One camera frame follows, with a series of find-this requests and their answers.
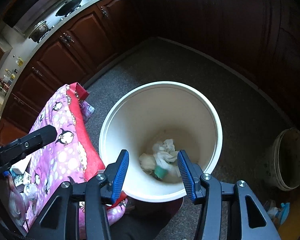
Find teal fuzzy cloth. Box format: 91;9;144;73
153;166;168;180

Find white trash bucket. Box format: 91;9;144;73
98;81;223;203

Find brown lower kitchen cabinets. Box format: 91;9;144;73
0;0;128;146

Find pink penguin table cloth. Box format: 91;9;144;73
7;81;129;233

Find crumpled white tissue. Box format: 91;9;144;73
152;139;181;178

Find dark sauce bottle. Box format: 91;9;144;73
0;78;10;92

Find yellow oil bottle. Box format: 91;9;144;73
13;55;24;67

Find blue spray bottle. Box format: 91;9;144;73
263;200;290;228

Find old dirty bucket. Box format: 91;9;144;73
263;128;300;191

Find steel cooking pot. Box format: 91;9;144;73
29;21;51;43

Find steel range hood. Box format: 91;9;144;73
2;0;68;37

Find black wok pan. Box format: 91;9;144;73
55;0;82;17

